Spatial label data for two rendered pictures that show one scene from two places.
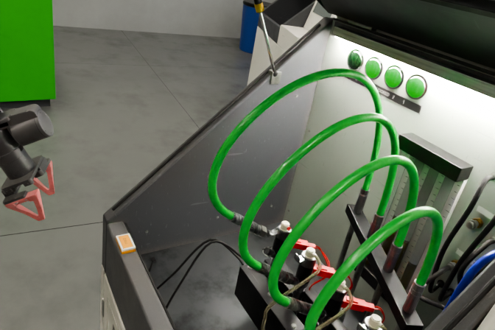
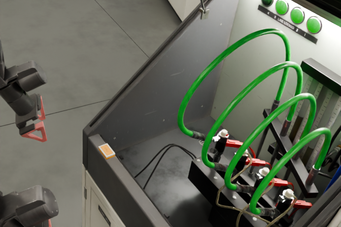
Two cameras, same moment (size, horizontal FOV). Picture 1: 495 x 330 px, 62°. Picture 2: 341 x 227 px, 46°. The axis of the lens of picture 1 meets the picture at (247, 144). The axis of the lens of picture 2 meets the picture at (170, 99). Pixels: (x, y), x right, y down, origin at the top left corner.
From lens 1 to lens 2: 0.35 m
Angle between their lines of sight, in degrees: 13
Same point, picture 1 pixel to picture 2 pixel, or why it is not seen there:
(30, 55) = not seen: outside the picture
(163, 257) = (128, 154)
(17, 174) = (25, 112)
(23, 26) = not seen: outside the picture
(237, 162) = (177, 79)
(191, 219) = (144, 124)
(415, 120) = (313, 48)
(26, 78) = not seen: outside the picture
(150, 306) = (137, 194)
